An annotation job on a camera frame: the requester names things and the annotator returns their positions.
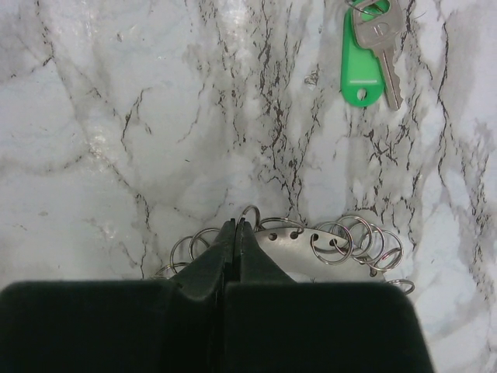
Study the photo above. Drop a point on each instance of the key with green tag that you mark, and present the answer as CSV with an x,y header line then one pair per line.
x,y
370,30

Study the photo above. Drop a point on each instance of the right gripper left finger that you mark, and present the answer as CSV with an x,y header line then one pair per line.
x,y
119,326

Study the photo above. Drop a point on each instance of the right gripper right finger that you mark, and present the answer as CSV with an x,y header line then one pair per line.
x,y
327,335

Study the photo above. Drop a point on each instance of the metal disc keyring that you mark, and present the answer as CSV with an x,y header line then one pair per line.
x,y
276,258

